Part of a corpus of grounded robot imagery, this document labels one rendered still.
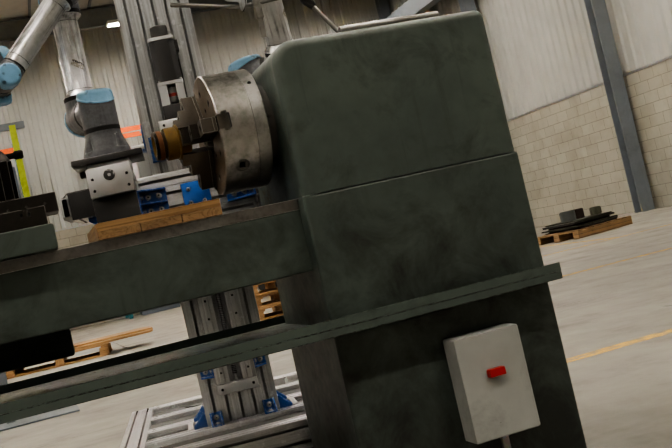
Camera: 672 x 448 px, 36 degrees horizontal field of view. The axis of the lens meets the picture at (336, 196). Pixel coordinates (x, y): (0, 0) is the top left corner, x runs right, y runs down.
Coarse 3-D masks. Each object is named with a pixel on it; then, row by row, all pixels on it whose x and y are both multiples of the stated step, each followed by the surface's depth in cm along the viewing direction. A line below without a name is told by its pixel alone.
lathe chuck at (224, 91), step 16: (208, 80) 261; (224, 80) 261; (240, 80) 262; (208, 96) 259; (224, 96) 257; (240, 96) 258; (208, 112) 263; (240, 112) 256; (224, 128) 254; (240, 128) 255; (208, 144) 273; (224, 144) 254; (240, 144) 256; (256, 144) 257; (224, 160) 256; (256, 160) 259; (224, 176) 260; (240, 176) 261; (256, 176) 263; (224, 192) 265
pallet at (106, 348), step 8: (104, 344) 1217; (96, 352) 1286; (104, 352) 1217; (56, 360) 1205; (64, 360) 1215; (72, 360) 1243; (80, 360) 1210; (32, 368) 1267; (40, 368) 1236; (48, 368) 1202; (8, 376) 1195; (16, 376) 1194
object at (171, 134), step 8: (168, 128) 264; (176, 128) 263; (152, 136) 264; (160, 136) 262; (168, 136) 262; (176, 136) 262; (152, 144) 267; (160, 144) 261; (168, 144) 261; (176, 144) 262; (160, 152) 262; (168, 152) 263; (176, 152) 263; (184, 152) 266; (160, 160) 265; (168, 160) 265
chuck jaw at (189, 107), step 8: (192, 96) 275; (184, 104) 273; (192, 104) 273; (184, 112) 271; (192, 112) 271; (200, 112) 271; (176, 120) 269; (184, 120) 269; (192, 120) 269; (184, 128) 268
